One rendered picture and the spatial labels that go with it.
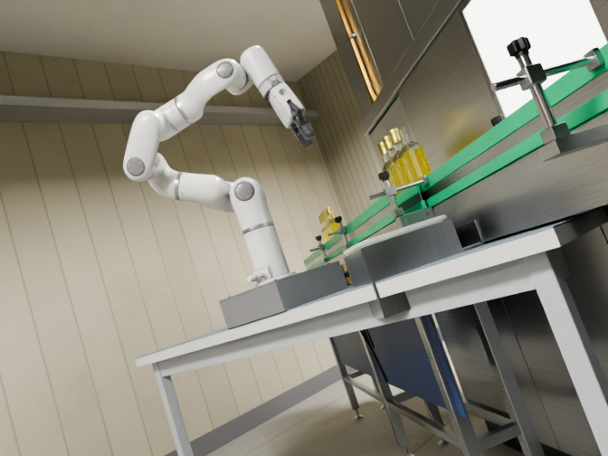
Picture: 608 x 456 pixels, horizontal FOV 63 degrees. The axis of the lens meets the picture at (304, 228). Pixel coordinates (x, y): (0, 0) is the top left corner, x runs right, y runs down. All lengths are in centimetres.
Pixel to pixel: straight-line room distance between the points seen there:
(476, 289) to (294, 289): 50
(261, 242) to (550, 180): 77
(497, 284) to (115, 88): 342
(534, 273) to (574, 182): 17
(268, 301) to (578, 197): 77
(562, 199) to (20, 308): 284
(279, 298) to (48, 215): 233
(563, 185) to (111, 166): 315
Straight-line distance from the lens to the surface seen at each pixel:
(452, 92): 148
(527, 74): 76
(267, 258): 139
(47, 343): 322
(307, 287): 134
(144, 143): 142
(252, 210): 140
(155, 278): 353
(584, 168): 88
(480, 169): 114
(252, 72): 143
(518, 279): 97
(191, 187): 145
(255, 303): 135
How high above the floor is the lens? 78
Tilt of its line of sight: 7 degrees up
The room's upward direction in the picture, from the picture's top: 19 degrees counter-clockwise
